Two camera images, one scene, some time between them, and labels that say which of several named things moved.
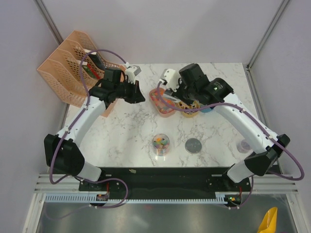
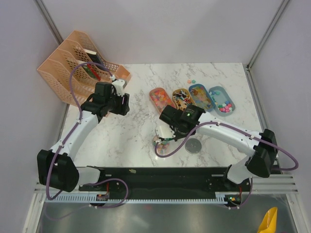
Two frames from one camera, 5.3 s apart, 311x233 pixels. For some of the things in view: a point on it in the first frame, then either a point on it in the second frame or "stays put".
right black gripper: [177, 93] → [178, 136]
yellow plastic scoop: [268, 224] stays put
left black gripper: [136, 96] → [122, 109]
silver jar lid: [193, 145] stays put
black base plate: [164, 180] stays put
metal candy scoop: [168, 94] → [164, 131]
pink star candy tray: [163, 109] stays put
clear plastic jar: [161, 143] stays put
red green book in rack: [91, 71] stays put
